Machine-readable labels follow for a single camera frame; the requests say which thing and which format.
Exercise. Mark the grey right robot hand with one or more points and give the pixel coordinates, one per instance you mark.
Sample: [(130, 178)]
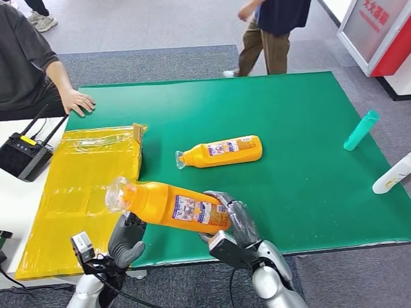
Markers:
[(244, 225)]

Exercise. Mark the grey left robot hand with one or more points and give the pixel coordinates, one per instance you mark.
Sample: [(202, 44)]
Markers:
[(125, 242)]

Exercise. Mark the orange detergent bottle clear cap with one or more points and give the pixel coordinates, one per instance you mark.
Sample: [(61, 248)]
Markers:
[(224, 155), (154, 204)]

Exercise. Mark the teal plastic bottle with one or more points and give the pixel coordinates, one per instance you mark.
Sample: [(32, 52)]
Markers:
[(360, 131)]

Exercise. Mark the white plastic bottle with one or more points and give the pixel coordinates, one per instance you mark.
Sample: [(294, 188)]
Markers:
[(391, 174)]

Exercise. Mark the green table mat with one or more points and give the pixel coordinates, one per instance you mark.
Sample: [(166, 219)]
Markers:
[(288, 191)]

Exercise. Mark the yellow plastic-wrapped board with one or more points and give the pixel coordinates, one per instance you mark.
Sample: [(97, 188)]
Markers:
[(64, 191)]

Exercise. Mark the black controller with antennas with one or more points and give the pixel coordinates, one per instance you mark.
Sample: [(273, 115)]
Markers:
[(22, 159)]

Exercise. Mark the black device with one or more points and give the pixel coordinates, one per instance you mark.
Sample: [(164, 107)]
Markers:
[(4, 236)]

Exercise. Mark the person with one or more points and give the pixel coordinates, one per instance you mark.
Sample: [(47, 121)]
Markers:
[(282, 17), (43, 21), (22, 63)]

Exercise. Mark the red white extinguisher cabinet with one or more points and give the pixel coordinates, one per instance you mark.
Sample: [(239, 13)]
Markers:
[(378, 38)]

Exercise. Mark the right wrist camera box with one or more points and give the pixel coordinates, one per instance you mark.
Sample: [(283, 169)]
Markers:
[(231, 253)]

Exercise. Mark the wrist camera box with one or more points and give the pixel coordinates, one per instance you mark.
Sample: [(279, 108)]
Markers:
[(81, 246), (231, 253)]

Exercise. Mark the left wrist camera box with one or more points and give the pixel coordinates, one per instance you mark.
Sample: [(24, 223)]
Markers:
[(81, 246)]

